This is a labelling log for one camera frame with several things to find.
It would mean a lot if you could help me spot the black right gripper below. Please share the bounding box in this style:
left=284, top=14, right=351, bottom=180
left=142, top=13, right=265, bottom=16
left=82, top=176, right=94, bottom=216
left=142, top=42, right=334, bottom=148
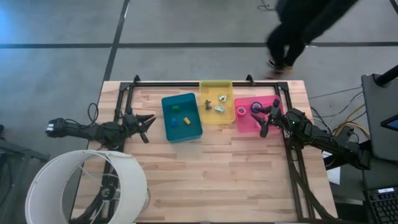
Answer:
left=251, top=106, right=289, bottom=138

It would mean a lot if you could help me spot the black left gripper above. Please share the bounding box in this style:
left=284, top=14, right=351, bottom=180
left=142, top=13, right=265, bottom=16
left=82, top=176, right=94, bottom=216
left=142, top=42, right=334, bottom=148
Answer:
left=123, top=114, right=157, bottom=144

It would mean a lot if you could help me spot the pink translucent plastic bin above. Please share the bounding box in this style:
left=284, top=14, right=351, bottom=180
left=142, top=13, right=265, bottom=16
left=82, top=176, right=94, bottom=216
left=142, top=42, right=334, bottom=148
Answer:
left=233, top=95, right=284, bottom=134

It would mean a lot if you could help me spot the blue plastic bin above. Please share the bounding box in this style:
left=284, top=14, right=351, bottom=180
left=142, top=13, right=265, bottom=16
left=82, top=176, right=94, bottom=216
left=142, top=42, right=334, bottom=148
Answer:
left=161, top=92, right=203, bottom=144

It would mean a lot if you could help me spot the yellow translucent plastic bin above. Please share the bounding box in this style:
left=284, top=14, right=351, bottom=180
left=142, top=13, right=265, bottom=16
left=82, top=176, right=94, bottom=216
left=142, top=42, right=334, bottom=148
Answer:
left=198, top=80, right=236, bottom=126

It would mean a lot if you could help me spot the white round lamp shade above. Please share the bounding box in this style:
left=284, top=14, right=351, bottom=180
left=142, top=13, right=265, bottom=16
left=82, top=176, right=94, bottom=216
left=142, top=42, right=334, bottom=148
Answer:
left=24, top=149, right=149, bottom=224

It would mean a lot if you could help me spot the black lamp stand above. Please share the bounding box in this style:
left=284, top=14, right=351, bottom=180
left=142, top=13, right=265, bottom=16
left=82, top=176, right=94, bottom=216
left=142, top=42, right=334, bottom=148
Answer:
left=70, top=164, right=125, bottom=224

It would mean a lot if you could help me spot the white paper sheet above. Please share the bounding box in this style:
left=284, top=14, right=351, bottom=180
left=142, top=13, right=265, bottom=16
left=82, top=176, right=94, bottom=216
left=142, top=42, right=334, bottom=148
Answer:
left=323, top=151, right=341, bottom=186

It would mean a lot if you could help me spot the person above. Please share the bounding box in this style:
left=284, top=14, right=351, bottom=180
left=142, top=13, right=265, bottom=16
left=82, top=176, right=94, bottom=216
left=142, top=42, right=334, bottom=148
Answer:
left=266, top=0, right=360, bottom=72

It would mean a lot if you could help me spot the grey flat panel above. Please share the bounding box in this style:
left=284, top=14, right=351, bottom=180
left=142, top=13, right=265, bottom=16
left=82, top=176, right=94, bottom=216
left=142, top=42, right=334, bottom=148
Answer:
left=361, top=73, right=398, bottom=162

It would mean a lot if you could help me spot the tablet with blue screen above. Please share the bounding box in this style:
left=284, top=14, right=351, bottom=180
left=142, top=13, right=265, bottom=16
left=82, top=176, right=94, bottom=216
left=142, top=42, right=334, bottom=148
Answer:
left=380, top=113, right=398, bottom=132

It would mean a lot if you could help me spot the black pole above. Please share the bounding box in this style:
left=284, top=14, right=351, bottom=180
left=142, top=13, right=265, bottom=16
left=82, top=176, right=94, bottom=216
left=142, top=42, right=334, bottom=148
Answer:
left=374, top=64, right=398, bottom=87

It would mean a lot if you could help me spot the black metal furniture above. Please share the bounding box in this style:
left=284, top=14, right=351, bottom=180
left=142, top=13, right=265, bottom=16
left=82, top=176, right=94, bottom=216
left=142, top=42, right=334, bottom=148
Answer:
left=0, top=124, right=50, bottom=224

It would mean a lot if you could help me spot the black keyboard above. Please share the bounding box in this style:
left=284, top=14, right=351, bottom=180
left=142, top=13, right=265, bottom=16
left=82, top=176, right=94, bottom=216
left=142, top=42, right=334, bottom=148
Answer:
left=363, top=185, right=398, bottom=224

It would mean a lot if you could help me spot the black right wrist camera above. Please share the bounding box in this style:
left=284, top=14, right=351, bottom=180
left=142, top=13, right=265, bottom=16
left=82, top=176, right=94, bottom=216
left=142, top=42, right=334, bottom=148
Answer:
left=271, top=98, right=281, bottom=118

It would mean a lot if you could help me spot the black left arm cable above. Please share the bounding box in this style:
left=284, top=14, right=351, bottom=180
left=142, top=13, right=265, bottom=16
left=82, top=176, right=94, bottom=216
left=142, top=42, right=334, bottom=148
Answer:
left=87, top=102, right=100, bottom=125

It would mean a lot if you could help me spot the black aluminium table frame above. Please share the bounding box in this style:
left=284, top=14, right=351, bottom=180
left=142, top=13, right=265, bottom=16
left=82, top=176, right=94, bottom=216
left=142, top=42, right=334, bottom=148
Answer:
left=71, top=74, right=343, bottom=224

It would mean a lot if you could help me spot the black floor cable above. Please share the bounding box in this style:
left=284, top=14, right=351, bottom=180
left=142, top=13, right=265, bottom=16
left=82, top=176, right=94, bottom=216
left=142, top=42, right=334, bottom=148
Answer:
left=257, top=0, right=277, bottom=12
left=307, top=86, right=364, bottom=100

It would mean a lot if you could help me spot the yellow cable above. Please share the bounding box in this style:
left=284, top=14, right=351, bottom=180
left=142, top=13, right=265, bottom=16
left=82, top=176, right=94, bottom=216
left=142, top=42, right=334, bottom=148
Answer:
left=331, top=103, right=371, bottom=139

